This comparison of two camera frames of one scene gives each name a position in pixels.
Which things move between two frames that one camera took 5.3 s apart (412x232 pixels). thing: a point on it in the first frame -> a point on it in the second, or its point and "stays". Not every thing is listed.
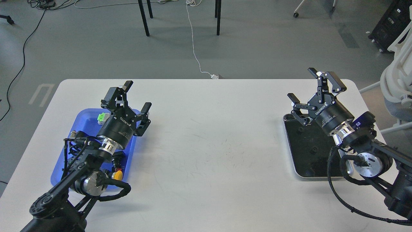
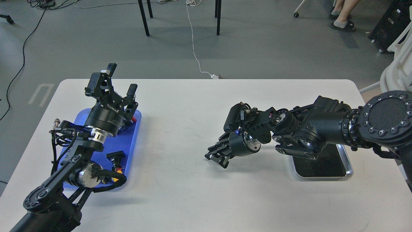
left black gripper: (119, 128) -> (110, 111)
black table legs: (146, 27) stays
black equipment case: (396, 18) stays
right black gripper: (330, 115) -> (240, 144)
